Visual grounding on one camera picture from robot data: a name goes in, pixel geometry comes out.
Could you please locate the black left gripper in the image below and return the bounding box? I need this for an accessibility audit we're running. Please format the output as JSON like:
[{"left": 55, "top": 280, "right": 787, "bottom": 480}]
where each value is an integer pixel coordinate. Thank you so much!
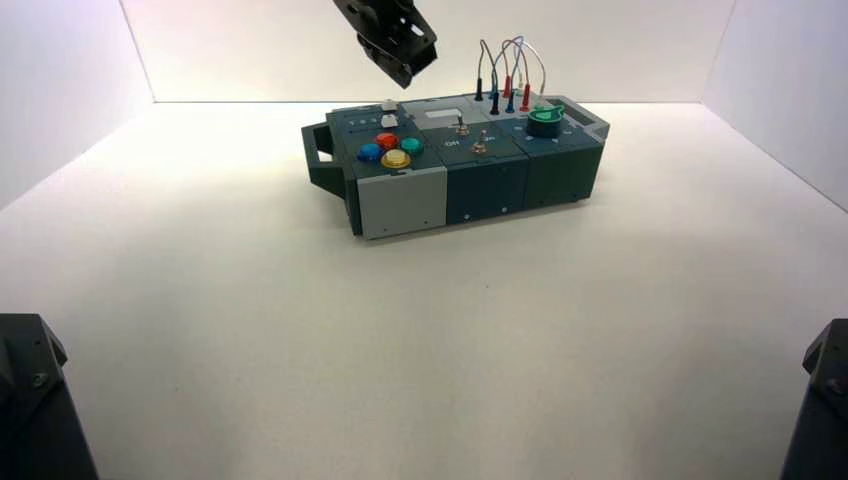
[{"left": 333, "top": 0, "right": 439, "bottom": 89}]

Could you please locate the dark blue grey control box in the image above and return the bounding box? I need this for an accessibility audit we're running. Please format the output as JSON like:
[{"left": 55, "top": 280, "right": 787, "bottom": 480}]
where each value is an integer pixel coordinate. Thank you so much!
[{"left": 301, "top": 97, "right": 611, "bottom": 240}]

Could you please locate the green rotary knob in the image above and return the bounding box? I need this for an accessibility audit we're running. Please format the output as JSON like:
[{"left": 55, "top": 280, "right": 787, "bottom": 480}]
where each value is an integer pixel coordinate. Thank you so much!
[{"left": 527, "top": 105, "right": 566, "bottom": 139}]

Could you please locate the black jumper cable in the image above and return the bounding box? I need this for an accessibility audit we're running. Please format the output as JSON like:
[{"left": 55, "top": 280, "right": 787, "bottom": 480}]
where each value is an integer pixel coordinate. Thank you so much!
[{"left": 474, "top": 38, "right": 502, "bottom": 116}]

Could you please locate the red jumper cable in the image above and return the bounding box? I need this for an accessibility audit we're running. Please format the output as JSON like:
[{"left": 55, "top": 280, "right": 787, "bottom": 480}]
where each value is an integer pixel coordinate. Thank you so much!
[{"left": 493, "top": 39, "right": 533, "bottom": 113}]

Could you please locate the white jumper cable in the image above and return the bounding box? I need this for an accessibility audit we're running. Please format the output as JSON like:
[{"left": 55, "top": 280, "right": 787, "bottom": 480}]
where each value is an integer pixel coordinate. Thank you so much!
[{"left": 518, "top": 40, "right": 548, "bottom": 111}]

